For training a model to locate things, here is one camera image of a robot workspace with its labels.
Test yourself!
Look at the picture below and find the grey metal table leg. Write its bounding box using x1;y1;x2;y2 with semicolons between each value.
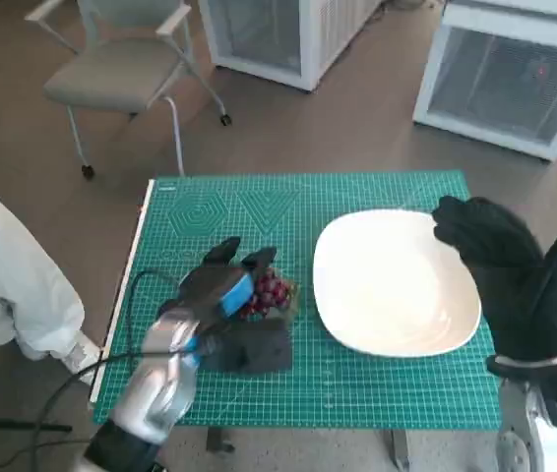
390;430;410;468
207;427;235;453

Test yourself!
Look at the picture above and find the white plate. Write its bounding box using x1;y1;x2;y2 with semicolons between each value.
312;208;483;358

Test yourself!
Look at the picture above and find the left bare black robot hand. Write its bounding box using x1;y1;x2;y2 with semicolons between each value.
159;236;279;331

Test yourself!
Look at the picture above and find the grey chair with white frame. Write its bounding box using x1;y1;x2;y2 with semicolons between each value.
24;0;233;181

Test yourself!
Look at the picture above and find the red toy grape bunch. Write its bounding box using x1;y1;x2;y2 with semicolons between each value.
238;268;302;324

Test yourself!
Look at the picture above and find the white mesh cabinet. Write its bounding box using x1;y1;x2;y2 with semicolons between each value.
411;2;557;162
197;0;386;92

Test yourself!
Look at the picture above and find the right black gloved robot hand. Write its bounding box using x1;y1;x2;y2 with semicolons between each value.
430;195;557;363

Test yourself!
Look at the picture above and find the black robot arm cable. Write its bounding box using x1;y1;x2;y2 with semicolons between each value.
36;268;196;434

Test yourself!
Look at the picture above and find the black floor bar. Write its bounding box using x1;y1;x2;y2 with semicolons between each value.
0;417;73;435

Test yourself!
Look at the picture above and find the green cutting mat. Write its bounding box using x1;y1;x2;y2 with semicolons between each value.
92;170;503;430

